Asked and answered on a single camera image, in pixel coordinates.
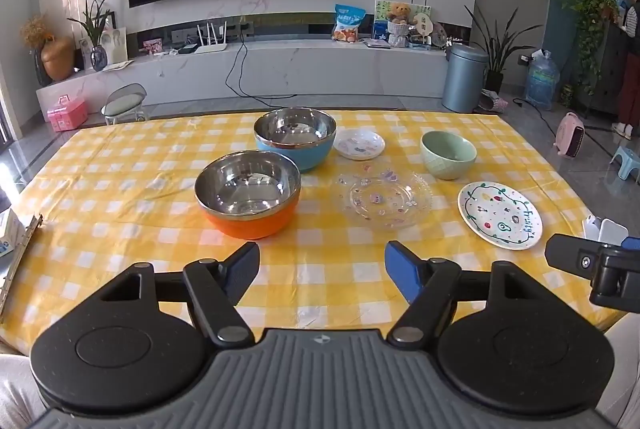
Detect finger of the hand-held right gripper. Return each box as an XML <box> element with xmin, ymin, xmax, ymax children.
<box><xmin>544</xmin><ymin>233</ymin><xmax>603</xmax><ymax>283</ymax></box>

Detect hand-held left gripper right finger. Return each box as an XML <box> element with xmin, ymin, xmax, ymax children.
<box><xmin>384</xmin><ymin>240</ymin><xmax>544</xmax><ymax>352</ymax></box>

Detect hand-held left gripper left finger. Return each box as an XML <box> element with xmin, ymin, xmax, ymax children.
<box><xmin>95</xmin><ymin>241</ymin><xmax>261</xmax><ymax>350</ymax></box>

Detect orange steel bowl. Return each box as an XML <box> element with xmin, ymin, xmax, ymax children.
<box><xmin>194</xmin><ymin>150</ymin><xmax>302</xmax><ymax>241</ymax></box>

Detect white fruit-pattern plate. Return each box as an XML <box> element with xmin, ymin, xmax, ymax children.
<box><xmin>457</xmin><ymin>181</ymin><xmax>543</xmax><ymax>251</ymax></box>

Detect green ceramic bowl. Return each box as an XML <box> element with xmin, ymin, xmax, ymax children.
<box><xmin>420</xmin><ymin>130</ymin><xmax>477</xmax><ymax>181</ymax></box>

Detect blue steel bowl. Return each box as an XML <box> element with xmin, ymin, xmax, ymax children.
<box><xmin>253</xmin><ymin>107</ymin><xmax>337</xmax><ymax>173</ymax></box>

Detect clear glass printed plate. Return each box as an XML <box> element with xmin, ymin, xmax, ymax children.
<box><xmin>336</xmin><ymin>166</ymin><xmax>433</xmax><ymax>230</ymax></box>

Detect blue plastic stool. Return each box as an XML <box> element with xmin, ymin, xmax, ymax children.
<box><xmin>610</xmin><ymin>145</ymin><xmax>640</xmax><ymax>183</ymax></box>

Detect pink space heater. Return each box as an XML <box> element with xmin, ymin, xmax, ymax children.
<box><xmin>554</xmin><ymin>111</ymin><xmax>586</xmax><ymax>158</ymax></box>

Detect small white printed plate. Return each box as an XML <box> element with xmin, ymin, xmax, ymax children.
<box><xmin>332</xmin><ymin>129</ymin><xmax>386</xmax><ymax>160</ymax></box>

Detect yellow checked tablecloth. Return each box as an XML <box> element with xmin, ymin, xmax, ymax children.
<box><xmin>0</xmin><ymin>109</ymin><xmax>626</xmax><ymax>356</ymax></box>

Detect blue water jug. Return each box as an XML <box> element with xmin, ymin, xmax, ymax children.
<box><xmin>524</xmin><ymin>50</ymin><xmax>559</xmax><ymax>112</ymax></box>

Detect dark cabinet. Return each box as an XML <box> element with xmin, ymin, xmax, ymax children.
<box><xmin>582</xmin><ymin>16</ymin><xmax>632</xmax><ymax>118</ymax></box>

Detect silver blue trash can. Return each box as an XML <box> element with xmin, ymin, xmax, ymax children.
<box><xmin>442</xmin><ymin>44</ymin><xmax>489</xmax><ymax>114</ymax></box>

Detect white marble media console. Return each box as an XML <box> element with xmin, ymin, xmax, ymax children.
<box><xmin>36</xmin><ymin>39</ymin><xmax>448</xmax><ymax>120</ymax></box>

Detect long-leaf potted plant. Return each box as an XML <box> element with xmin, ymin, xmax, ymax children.
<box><xmin>464</xmin><ymin>4</ymin><xmax>544</xmax><ymax>92</ymax></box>

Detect white router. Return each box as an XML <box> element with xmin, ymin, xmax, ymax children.
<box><xmin>196</xmin><ymin>23</ymin><xmax>230</xmax><ymax>54</ymax></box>

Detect pink plastic case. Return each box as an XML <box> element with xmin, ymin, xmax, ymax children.
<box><xmin>46</xmin><ymin>95</ymin><xmax>89</xmax><ymax>132</ymax></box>

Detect white blue box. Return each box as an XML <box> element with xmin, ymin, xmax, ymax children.
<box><xmin>0</xmin><ymin>208</ymin><xmax>27</xmax><ymax>258</ymax></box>

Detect teddy bear in basket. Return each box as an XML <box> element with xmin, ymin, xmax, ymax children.
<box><xmin>387</xmin><ymin>20</ymin><xmax>411</xmax><ymax>48</ymax></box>

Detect round hand fan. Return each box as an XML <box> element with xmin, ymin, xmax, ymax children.
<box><xmin>413</xmin><ymin>16</ymin><xmax>434</xmax><ymax>45</ymax></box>

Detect leafy pothos plant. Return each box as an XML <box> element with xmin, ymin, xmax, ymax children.
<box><xmin>559</xmin><ymin>0</ymin><xmax>621</xmax><ymax>96</ymax></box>

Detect blue snack bag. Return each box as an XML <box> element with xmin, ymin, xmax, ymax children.
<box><xmin>333</xmin><ymin>4</ymin><xmax>367</xmax><ymax>44</ymax></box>

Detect green picture board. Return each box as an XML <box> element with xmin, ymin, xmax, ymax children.
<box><xmin>373</xmin><ymin>0</ymin><xmax>432</xmax><ymax>46</ymax></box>

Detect green plant in blue vase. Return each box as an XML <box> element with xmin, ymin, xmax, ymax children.
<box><xmin>67</xmin><ymin>0</ymin><xmax>120</xmax><ymax>72</ymax></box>

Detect brown teddy bear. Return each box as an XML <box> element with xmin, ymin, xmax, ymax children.
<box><xmin>387</xmin><ymin>2</ymin><xmax>412</xmax><ymax>26</ymax></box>

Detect dried flowers in dark vase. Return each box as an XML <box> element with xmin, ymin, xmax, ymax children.
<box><xmin>20</xmin><ymin>15</ymin><xmax>54</xmax><ymax>88</ymax></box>

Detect black floor cable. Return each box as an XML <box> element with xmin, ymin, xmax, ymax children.
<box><xmin>512</xmin><ymin>97</ymin><xmax>617</xmax><ymax>156</ymax></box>

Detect black power cable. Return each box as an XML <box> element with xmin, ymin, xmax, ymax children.
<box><xmin>225</xmin><ymin>28</ymin><xmax>297</xmax><ymax>100</ymax></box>

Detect pale drawing picture frame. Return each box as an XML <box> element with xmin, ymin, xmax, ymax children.
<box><xmin>102</xmin><ymin>27</ymin><xmax>129</xmax><ymax>65</ymax></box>

